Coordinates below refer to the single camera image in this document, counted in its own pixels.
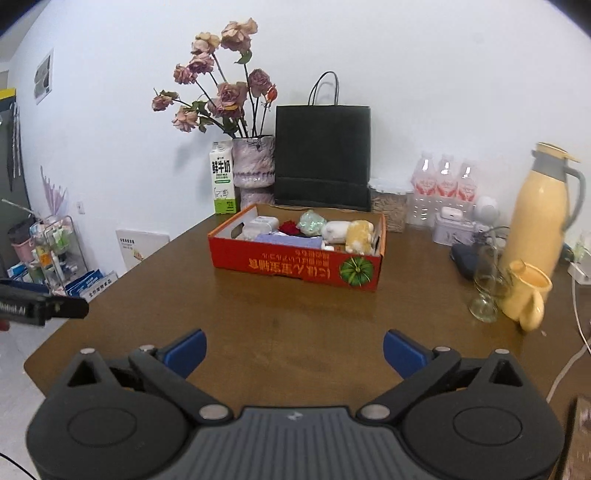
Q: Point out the black paper shopping bag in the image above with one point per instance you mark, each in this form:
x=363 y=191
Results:
x=322 y=151

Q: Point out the orange cardboard box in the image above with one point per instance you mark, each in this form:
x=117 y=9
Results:
x=338 y=268

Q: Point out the crumpled iridescent plastic wrap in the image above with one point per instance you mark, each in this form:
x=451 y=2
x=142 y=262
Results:
x=311 y=223

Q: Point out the green white milk carton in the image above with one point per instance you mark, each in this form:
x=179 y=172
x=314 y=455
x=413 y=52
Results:
x=222 y=181

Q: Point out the dried pink rose bouquet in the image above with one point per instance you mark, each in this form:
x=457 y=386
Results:
x=231 y=95

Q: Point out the clear container with pellets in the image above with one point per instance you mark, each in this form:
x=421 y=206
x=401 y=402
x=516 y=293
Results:
x=392 y=200

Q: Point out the white power strip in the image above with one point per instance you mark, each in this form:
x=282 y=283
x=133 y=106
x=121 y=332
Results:
x=579 y=274

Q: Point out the wire storage rack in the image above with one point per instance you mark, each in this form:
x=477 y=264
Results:
x=42 y=250

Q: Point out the dark blue pouch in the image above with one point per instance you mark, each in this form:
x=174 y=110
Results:
x=466 y=258

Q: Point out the yellow plastic mug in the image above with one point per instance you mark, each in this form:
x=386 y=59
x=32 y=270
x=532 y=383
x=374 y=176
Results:
x=527 y=295

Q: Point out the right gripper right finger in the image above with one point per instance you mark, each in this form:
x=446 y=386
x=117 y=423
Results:
x=424 y=373

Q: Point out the white and yellow plush toy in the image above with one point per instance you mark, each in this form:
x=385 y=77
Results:
x=357 y=236

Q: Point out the white cardboard box on floor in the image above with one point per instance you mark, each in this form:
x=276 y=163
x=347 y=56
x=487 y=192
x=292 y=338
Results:
x=135 y=246

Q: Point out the white earbuds case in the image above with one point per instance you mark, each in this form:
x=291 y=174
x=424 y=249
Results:
x=452 y=214

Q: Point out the clear glass cup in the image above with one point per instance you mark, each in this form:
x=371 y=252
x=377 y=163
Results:
x=490 y=282

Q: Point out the small white round robot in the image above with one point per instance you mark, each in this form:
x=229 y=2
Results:
x=485 y=214

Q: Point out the yellow thermos jug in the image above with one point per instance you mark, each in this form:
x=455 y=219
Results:
x=549 y=202

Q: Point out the purple knitted pouch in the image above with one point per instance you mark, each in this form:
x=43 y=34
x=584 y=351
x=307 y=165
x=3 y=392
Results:
x=278 y=238

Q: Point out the purple marbled ceramic vase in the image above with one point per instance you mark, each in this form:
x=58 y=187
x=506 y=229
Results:
x=254 y=170

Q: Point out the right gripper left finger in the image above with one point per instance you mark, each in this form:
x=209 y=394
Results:
x=164 y=373

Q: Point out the water bottle pack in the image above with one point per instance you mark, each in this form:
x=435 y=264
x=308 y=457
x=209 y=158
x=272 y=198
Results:
x=439 y=183

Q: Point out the red fabric rose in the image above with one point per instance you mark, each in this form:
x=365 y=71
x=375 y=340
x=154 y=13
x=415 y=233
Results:
x=290 y=228

